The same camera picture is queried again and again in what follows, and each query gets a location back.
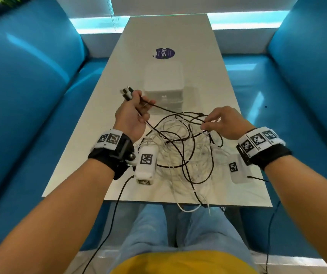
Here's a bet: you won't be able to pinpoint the person's left hand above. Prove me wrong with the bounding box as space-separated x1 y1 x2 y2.
113 89 156 143

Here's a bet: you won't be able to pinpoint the person's right hand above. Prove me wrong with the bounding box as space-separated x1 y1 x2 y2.
200 106 256 141

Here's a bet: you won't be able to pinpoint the black cables bundle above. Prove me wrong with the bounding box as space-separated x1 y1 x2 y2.
120 87 210 132

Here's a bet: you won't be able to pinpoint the tangle of white cables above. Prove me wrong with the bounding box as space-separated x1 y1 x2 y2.
136 111 232 216

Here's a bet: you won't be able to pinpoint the white box with drawers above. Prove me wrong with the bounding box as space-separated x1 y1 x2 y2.
143 62 184 115

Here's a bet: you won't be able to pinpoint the person's left forearm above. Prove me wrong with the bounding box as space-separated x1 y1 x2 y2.
0 158 116 274

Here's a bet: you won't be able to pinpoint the person's right forearm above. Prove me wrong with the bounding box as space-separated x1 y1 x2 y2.
263 155 327 274

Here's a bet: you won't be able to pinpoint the person's blue jeans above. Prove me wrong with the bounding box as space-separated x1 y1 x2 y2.
109 204 253 271

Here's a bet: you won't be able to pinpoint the person's yellow shirt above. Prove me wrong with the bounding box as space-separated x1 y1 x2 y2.
117 250 260 274

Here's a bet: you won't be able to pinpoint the black marker-tagged left wristband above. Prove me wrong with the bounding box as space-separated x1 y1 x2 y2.
88 129 137 180

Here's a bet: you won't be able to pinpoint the black marker-tagged wristband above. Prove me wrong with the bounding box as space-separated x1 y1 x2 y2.
236 127 293 171
88 129 137 180

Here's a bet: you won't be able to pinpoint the black marker-tagged right wristband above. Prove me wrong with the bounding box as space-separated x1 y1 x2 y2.
236 127 293 171

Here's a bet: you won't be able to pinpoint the round purple sticker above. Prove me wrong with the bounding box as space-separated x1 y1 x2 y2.
152 47 176 59

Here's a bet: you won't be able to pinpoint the blue leather sofa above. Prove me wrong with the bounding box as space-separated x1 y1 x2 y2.
223 0 327 259
0 0 110 246

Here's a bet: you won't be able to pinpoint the white table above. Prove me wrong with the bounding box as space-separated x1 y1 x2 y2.
42 13 273 208

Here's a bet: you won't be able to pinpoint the cyan light strip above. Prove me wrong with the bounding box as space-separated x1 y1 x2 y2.
69 10 290 34

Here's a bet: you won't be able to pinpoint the green leafy plant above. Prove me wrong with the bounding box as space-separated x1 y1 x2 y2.
0 0 23 8

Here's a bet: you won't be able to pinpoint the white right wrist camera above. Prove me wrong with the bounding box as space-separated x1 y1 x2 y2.
227 155 254 185

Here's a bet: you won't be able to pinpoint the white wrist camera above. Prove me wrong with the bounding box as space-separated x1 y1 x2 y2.
227 155 254 185
135 145 158 186

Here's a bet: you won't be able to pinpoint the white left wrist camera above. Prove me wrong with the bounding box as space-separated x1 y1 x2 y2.
135 145 158 186

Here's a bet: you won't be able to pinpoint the black right camera cord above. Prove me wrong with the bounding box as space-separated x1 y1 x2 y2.
246 175 281 274

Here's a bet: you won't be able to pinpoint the black camera cord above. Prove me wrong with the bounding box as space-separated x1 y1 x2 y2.
246 175 281 274
82 175 135 274

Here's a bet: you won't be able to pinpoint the black left camera cord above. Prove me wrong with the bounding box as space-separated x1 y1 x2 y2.
82 175 135 274

